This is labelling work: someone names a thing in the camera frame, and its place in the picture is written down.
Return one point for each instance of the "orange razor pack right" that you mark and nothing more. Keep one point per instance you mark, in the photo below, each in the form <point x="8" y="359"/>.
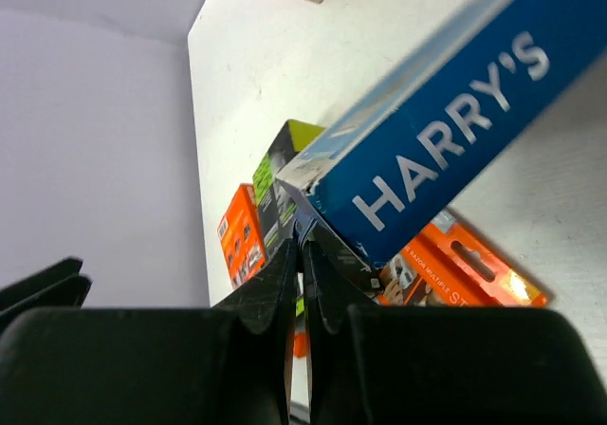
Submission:
<point x="451" y="264"/>

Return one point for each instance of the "orange razor pack top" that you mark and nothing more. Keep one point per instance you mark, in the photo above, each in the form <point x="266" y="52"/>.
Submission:
<point x="240" y="237"/>

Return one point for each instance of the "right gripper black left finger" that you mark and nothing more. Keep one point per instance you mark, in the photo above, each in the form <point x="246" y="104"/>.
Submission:
<point x="228" y="364"/>

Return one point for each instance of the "orange razor pack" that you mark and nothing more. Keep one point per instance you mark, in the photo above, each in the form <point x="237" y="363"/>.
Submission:
<point x="451" y="264"/>
<point x="240" y="237"/>

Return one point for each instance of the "black green Gillette box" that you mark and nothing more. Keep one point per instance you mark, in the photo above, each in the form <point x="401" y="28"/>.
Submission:
<point x="278" y="212"/>

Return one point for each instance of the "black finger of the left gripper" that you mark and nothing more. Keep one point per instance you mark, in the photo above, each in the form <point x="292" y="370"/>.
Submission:
<point x="58" y="285"/>

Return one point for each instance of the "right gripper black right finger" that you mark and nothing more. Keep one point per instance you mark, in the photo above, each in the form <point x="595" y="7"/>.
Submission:
<point x="379" y="364"/>

